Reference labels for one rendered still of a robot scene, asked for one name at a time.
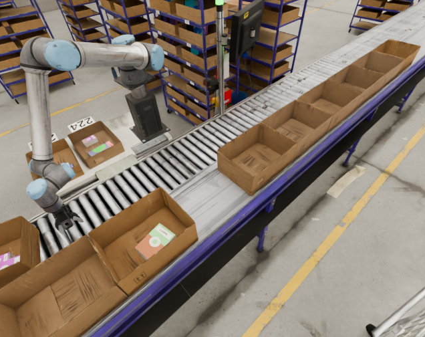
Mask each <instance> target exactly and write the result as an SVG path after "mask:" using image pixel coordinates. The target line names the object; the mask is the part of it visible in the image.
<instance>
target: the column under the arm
mask: <svg viewBox="0 0 425 337"><path fill-rule="evenodd" d="M145 90H146V96H145V97H143V98H140V99H135V98H133V97H132V93H129V94H126V95H125V98H126V101H127V104H128V107H129V109H130V113H131V115H132V119H133V121H134V124H135V126H133V127H130V128H129V129H130V130H131V131H132V132H133V133H134V134H135V135H136V136H137V137H138V138H139V140H140V141H141V142H142V143H143V144H144V143H145V142H148V141H150V140H152V139H154V138H156V137H158V136H160V135H162V134H164V133H166V132H168V131H170V129H169V128H168V127H167V126H166V125H165V124H164V123H162V121H161V118H160V113H159V110H158V105H157V101H156V96H155V95H154V94H153V93H152V92H150V91H149V90H147V89H146V88H145Z"/></svg>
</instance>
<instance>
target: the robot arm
mask: <svg viewBox="0 0 425 337"><path fill-rule="evenodd" d="M163 63H164V52H163V49H162V48H161V47H160V46H159V45H156V44H151V43H143V42H139V41H135V38H134V36H133V35H121V36H118V37H116V38H114V39H113V40H112V44H106V43H88V42H78V41H70V40H61V39H50V38H46V37H40V36H37V37H32V38H31V39H29V40H28V41H27V42H26V43H25V45H24V46H23V48H22V50H21V54H20V67H21V68H23V69H24V71H25V79H26V88H27V102H28V110H29V124H30V132H31V146H32V154H33V156H32V159H31V160H30V162H29V169H30V171H31V172H33V173H34V174H36V175H39V176H41V177H43V179H36V180H34V181H32V182H31V183H29V185H28V186H27V188H26V193H27V194H28V195H29V197H30V198H31V199H33V200H34V201H35V202H36V203H37V204H38V205H39V206H40V209H43V210H44V211H45V212H46V213H52V215H53V217H54V219H55V228H56V229H57V230H58V231H59V232H60V233H61V234H64V229H65V230H67V229H69V228H70V227H72V226H73V225H74V224H73V223H72V221H71V219H72V220H73V221H80V222H81V223H83V222H84V220H83V219H82V218H81V217H80V216H79V215H78V214H77V213H74V212H68V211H69V209H68V208H67V207H66V206H65V205H64V204H63V201H62V200H61V199H60V197H59V196H58V195H57V194H56V193H57V192H58V191H59V190H60V189H61V188H63V187H64V186H65V185H66V184H67V183H68V182H70V181H71V180H72V179H73V178H74V177H75V175H76V174H75V172H74V170H73V169H72V168H71V167H70V166H69V165H68V164H66V163H61V164H60V165H58V164H56V163H54V162H53V152H52V140H51V116H50V105H49V82H48V74H49V73H50V72H51V68H55V69H57V70H61V71H72V70H74V69H78V68H105V67H119V68H120V80H121V82H122V83H123V84H126V85H135V84H139V83H142V82H143V81H145V80H146V79H147V77H148V75H147V73H146V71H145V70H154V71H158V70H160V69H161V68H162V67H163ZM63 205H64V206H63Z"/></svg>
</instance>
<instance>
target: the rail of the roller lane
mask: <svg viewBox="0 0 425 337"><path fill-rule="evenodd" d="M423 1H425V0H421V1H420V2H418V3H416V4H415V5H413V6H411V7H409V8H407V9H405V10H404V11H402V12H400V13H399V14H397V15H395V16H393V17H391V18H389V19H387V20H386V21H384V22H382V23H380V24H379V25H377V26H375V27H373V28H371V29H369V30H368V31H366V32H364V33H363V34H361V35H359V36H357V37H355V38H353V39H352V40H350V41H348V42H346V43H345V44H343V45H341V46H339V47H337V48H335V49H334V50H332V51H330V52H328V53H327V54H325V55H323V56H321V57H320V58H317V59H316V60H314V61H312V62H311V63H309V64H307V65H305V66H303V67H302V68H299V69H298V70H296V71H294V72H293V73H291V74H289V75H287V76H285V77H284V78H281V79H280V80H278V81H276V82H275V83H273V84H271V85H270V86H267V87H266V88H264V89H262V90H260V91H258V92H257V93H255V94H253V95H252V96H249V97H248V98H246V99H244V100H242V101H240V102H239V103H237V104H235V105H234V106H231V107H230V108H228V109H226V110H225V113H224V114H223V115H224V116H225V115H226V113H227V112H230V113H231V110H232V109H234V110H235V109H236V107H237V106H239V107H241V104H245V102H246V101H249V102H250V99H251V98H252V99H254V98H255V96H259V94H263V92H264V91H266V92H267V90H268V89H271V88H272V87H273V86H274V87H275V86H276V85H277V84H279V83H280V82H283V81H284V80H286V79H287V78H290V77H291V76H294V75H295V74H297V73H298V72H301V71H302V70H304V69H305V68H308V67H309V66H311V65H312V64H314V63H315V62H318V61H320V60H321V59H323V58H326V57H327V55H330V54H332V53H333V52H335V51H337V50H339V49H340V48H343V46H346V45H348V44H349V43H351V42H353V41H355V40H356V39H358V38H360V37H362V36H363V35H365V34H367V33H369V32H371V31H373V30H374V29H375V28H377V27H379V26H381V25H383V24H385V23H387V22H388V21H390V20H391V19H393V18H395V17H397V16H398V15H401V14H402V13H404V12H406V11H407V10H409V9H411V8H413V7H415V6H417V5H418V4H419V3H421V2H423ZM221 116H222V115H221V114H217V115H216V116H213V118H210V119H208V120H206V121H205V122H203V123H201V124H199V125H198V126H195V127H194V128H192V129H190V130H189V131H187V132H185V133H183V134H181V135H180V136H178V137H176V138H174V139H172V140H171V141H169V142H167V143H165V144H163V145H162V146H159V147H158V148H156V149H154V150H153V151H151V152H149V153H148V154H145V155H144V156H142V157H140V158H138V159H137V160H138V161H139V162H140V161H143V162H144V163H145V164H146V165H147V166H148V163H147V162H146V158H148V157H150V158H152V159H153V160H154V161H156V160H155V159H154V158H153V154H154V153H158V154H159V155H160V156H161V157H162V155H161V154H160V151H161V150H162V149H164V150H166V151H167V149H166V148H167V146H169V145H171V146H173V144H174V143H175V142H176V141H177V142H179V143H180V139H181V138H185V139H186V136H187V135H188V134H190V135H191V136H192V133H193V132H194V131H197V132H198V129H199V128H204V126H205V124H208V125H209V124H210V122H211V121H213V122H215V120H216V119H217V118H219V119H221ZM198 133H199V132H198ZM194 138H195V137H194ZM186 140H187V139H186ZM180 144H181V143H180ZM182 145H183V144H182ZM173 147H174V146H173ZM174 148H175V147H174ZM175 149H176V148H175ZM167 152H168V151H167ZM168 153H169V152H168ZM133 166H136V167H137V168H138V169H139V170H140V169H141V168H140V167H139V166H138V163H137V164H135V165H133ZM131 167H132V166H131ZM131 167H129V168H127V169H126V170H127V171H129V172H130V173H131V174H133V172H132V171H131V170H130V168H131ZM124 171H125V170H124ZM122 173H123V171H122V172H120V173H118V174H116V175H120V176H121V177H122V178H123V179H125V177H124V176H123V175H122ZM116 175H114V176H112V177H110V178H108V179H106V180H104V181H102V182H100V181H97V182H95V183H94V184H92V185H90V186H88V187H86V188H84V189H83V190H81V191H79V192H77V193H76V194H74V195H72V196H71V197H69V198H67V199H65V200H63V204H64V205H65V206H66V207H67V208H68V209H69V211H71V209H70V207H69V205H68V204H69V202H70V201H72V200H75V201H77V203H78V205H81V203H80V202H79V200H78V197H79V196H80V195H85V196H86V197H87V198H88V200H89V199H90V197H89V195H88V191H89V190H92V189H93V190H95V192H96V193H97V194H99V191H98V190H97V186H98V185H104V186H105V188H106V189H108V187H107V185H106V181H107V180H109V179H111V180H113V182H114V183H115V184H116V183H117V182H116V181H115V180H114V177H115V176H116ZM48 214H49V213H46V212H45V211H43V212H42V213H40V214H38V215H36V216H34V217H32V218H31V219H29V220H28V221H29V222H30V223H31V224H34V225H35V226H36V228H37V229H39V226H38V224H37V220H38V219H40V218H46V220H47V222H48V223H50V220H49V218H48Z"/></svg>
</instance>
